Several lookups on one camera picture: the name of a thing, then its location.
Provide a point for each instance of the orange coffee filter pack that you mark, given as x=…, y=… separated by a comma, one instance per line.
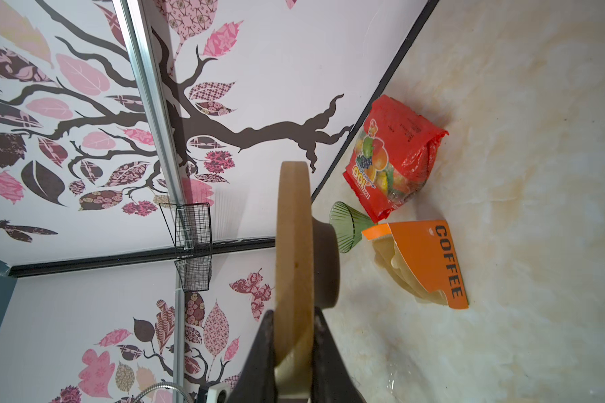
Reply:
x=421, y=258

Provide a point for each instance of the left aluminium rail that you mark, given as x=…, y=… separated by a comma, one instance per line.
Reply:
x=179, y=338

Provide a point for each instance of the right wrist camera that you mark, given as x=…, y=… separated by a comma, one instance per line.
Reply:
x=218, y=393

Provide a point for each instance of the aluminium rail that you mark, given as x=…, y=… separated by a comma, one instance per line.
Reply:
x=179, y=338
x=137, y=38

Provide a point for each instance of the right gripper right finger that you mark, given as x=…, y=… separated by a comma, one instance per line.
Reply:
x=331, y=381

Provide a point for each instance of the back aluminium rail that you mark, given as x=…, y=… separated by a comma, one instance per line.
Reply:
x=137, y=38

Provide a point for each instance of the green glass dripper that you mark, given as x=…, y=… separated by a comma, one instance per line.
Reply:
x=348, y=224

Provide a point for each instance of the black wire basket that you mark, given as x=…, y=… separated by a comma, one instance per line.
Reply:
x=190, y=228

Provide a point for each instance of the red snack bag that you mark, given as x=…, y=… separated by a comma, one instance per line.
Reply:
x=392, y=159

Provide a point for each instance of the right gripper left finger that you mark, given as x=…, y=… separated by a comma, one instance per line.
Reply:
x=257, y=382

